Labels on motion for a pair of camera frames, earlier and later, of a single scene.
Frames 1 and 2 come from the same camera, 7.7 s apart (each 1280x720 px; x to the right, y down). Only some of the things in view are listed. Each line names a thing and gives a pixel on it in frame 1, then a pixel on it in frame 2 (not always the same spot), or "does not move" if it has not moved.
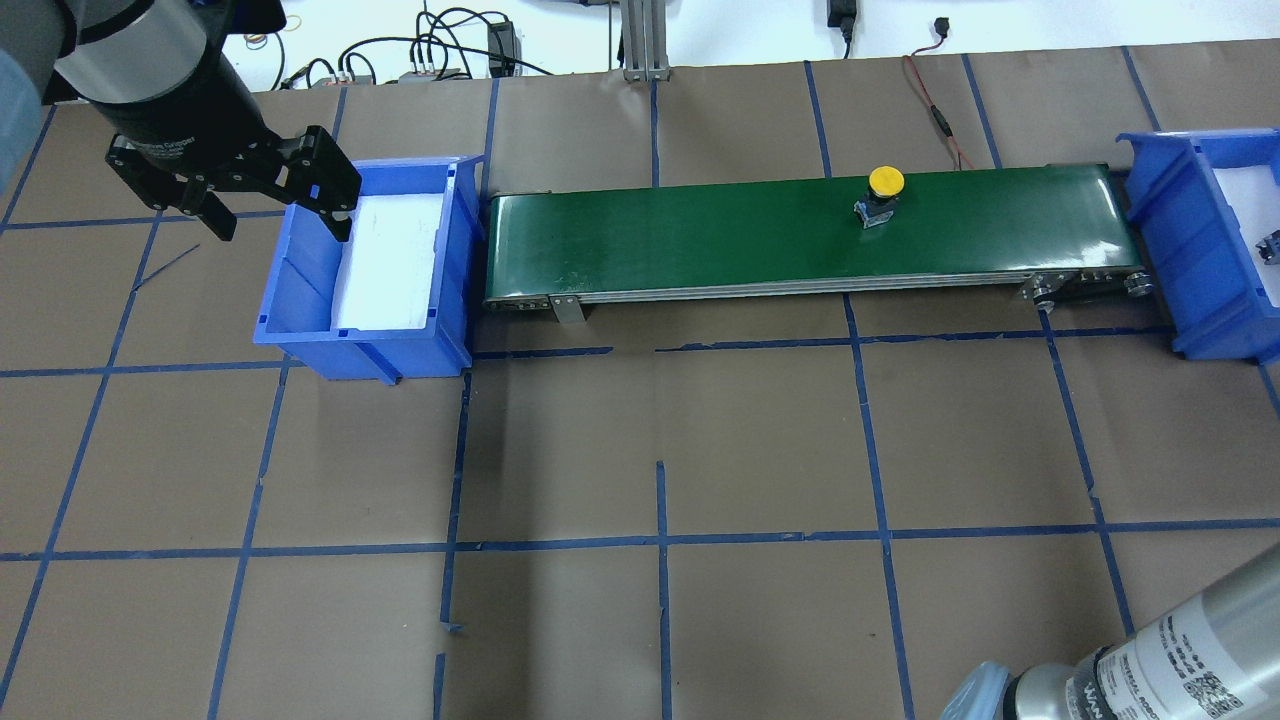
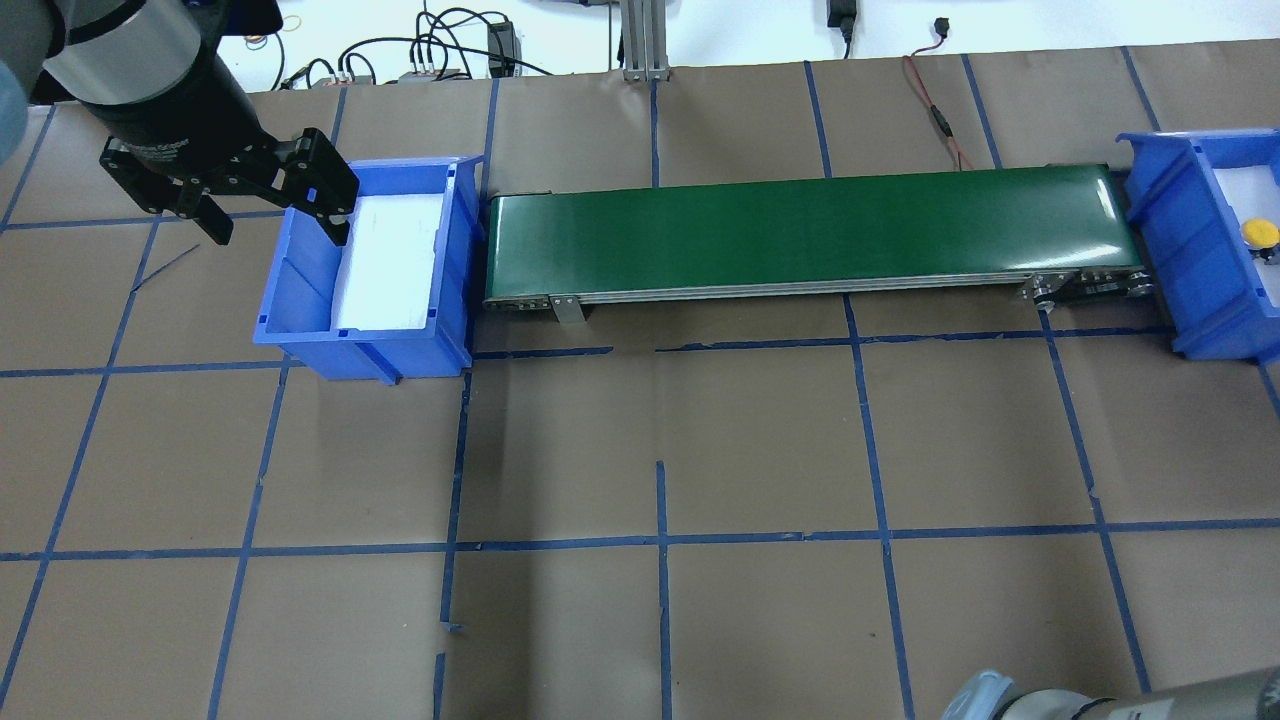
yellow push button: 886,182 -> 1262,238
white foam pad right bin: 1254,196 does not move
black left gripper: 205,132 does not move
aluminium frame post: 644,40 does not move
